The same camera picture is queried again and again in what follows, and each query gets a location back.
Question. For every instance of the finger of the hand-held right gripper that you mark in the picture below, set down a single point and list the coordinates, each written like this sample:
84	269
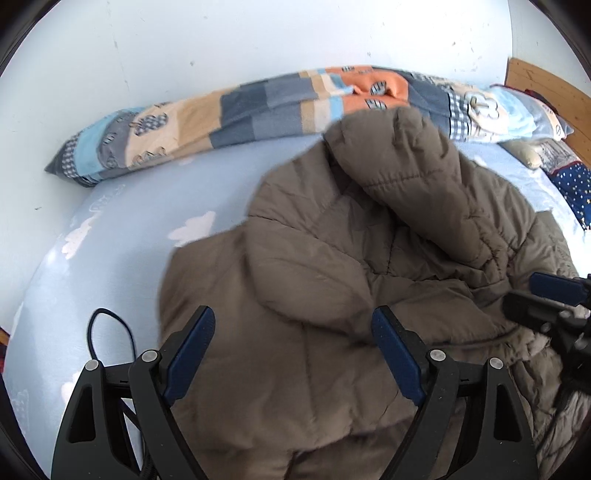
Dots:
554	286
526	307

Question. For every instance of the beige small pillow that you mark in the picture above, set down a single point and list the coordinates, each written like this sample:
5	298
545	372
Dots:
521	152

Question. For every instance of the dark red cloth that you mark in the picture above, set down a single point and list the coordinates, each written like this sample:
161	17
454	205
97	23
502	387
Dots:
538	95

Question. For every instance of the patchwork fleece blanket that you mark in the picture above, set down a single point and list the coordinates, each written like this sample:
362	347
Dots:
258	110

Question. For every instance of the wooden headboard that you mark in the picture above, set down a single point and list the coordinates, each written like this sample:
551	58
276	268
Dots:
545	87

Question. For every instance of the grey printed pillow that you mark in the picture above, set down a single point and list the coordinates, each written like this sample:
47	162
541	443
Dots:
558	154

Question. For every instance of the navy star-print pillow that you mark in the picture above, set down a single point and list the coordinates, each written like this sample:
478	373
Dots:
575	184

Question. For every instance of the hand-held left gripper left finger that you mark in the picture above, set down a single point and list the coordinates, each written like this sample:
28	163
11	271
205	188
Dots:
189	355

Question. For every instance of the brown quilted jacket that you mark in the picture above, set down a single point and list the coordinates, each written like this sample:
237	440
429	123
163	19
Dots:
323	240

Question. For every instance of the light blue cloud-print bed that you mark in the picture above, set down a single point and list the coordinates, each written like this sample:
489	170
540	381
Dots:
115	230

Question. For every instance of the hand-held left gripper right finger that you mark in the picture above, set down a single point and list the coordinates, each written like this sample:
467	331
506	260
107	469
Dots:
398	357

